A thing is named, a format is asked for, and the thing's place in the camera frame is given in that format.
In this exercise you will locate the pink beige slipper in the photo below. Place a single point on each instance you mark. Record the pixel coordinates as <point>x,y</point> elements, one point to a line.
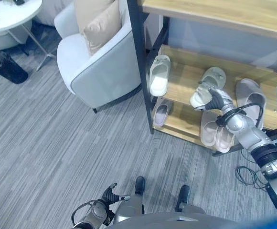
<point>209,130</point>
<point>224,140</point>

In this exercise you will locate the round white side table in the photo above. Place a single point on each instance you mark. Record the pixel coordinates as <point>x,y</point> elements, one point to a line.
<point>12,16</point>

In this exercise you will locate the small grey slipper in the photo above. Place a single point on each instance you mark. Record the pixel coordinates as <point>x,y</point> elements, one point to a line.
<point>162,113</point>

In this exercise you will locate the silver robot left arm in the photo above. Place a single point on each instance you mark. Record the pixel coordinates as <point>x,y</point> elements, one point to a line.
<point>94,213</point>

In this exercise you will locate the white armchair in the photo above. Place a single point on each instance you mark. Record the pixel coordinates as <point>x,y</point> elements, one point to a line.
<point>98,64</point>

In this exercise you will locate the robot left leg and foot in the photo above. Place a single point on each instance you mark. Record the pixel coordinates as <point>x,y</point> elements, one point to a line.
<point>135,202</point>

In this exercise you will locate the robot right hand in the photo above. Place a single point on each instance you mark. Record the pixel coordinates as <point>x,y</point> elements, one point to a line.
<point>215,100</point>

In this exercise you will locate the robot leg and foot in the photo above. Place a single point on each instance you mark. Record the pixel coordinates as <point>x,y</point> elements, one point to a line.
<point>135,202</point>
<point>186,200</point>

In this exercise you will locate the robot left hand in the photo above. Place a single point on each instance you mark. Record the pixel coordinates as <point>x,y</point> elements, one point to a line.
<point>111,195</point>

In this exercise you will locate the robot right leg and foot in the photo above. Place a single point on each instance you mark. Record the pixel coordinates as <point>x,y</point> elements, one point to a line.
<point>186,200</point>

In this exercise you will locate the black trash bin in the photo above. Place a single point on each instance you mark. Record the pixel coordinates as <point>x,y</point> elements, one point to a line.
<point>6,66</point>

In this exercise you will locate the cream slipper with bow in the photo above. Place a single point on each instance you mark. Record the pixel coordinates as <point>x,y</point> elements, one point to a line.
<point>159,75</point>
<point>207,87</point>

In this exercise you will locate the beige cushion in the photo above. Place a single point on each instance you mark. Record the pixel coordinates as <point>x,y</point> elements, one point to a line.
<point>100,26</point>

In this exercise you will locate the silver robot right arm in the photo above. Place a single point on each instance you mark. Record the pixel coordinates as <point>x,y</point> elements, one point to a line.
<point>255,140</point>

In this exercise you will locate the wooden shoe rack black frame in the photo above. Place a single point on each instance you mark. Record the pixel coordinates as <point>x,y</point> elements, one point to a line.
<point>200,59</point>

